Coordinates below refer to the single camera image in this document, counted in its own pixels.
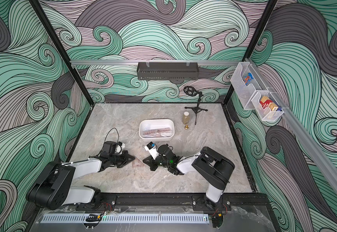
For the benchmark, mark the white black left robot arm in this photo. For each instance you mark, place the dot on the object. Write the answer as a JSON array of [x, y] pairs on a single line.
[[53, 187]]

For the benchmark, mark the aluminium wall rail back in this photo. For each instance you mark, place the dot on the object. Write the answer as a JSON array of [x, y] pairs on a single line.
[[136, 62]]

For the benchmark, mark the black corner frame post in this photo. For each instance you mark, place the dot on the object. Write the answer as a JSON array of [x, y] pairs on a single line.
[[53, 36], [257, 14]]

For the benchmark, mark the aluminium wall rail right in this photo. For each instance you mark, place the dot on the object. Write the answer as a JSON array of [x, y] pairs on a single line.
[[306, 141]]

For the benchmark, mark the black corner frame post right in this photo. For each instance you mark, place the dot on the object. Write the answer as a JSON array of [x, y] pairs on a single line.
[[257, 14]]

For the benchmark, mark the aluminium wall rail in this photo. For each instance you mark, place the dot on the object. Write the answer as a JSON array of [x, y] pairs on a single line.
[[306, 141], [136, 62]]

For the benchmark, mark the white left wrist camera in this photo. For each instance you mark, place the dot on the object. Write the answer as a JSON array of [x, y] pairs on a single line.
[[112, 148]]

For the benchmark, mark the red boxes in bin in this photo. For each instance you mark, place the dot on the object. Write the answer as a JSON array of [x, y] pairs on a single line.
[[266, 102]]

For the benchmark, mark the spice jar with white lid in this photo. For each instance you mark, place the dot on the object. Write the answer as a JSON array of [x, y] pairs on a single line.
[[186, 117]]

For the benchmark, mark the black corner frame post left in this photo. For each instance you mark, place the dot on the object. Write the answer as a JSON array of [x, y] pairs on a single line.
[[53, 36]]

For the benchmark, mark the clear wall bin lower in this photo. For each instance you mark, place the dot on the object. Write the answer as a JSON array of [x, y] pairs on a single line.
[[266, 114]]

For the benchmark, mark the white perforated cable duct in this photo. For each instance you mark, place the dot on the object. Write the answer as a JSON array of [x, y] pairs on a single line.
[[128, 218]]

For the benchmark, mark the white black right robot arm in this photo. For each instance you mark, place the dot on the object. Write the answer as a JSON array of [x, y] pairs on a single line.
[[211, 165]]

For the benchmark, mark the pink small triangle ruler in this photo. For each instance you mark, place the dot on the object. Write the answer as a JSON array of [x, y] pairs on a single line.
[[137, 163]]

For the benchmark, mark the clear wall bin upper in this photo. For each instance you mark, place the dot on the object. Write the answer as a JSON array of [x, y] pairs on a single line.
[[245, 93]]

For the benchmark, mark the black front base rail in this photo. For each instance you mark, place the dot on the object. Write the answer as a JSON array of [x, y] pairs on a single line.
[[176, 199]]

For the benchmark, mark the blue packet in bin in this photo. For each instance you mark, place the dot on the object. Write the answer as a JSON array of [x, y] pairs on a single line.
[[248, 78]]

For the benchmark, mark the red straight ruler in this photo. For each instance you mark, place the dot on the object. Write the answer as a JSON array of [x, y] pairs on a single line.
[[160, 132]]

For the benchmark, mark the clear wall bin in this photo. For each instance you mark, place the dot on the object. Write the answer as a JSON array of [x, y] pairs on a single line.
[[266, 114], [245, 93]]

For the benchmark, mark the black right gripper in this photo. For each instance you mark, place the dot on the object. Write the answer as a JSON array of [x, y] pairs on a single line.
[[154, 159]]

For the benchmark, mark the black wall-mounted tray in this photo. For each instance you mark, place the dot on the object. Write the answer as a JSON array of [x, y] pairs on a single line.
[[168, 71]]

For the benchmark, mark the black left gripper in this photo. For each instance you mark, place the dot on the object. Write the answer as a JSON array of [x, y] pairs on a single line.
[[126, 155]]

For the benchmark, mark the black tripod microphone stand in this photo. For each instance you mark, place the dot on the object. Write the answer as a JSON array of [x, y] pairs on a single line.
[[192, 92]]

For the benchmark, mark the white plastic storage box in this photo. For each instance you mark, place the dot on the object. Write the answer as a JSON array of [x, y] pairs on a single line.
[[150, 124]]

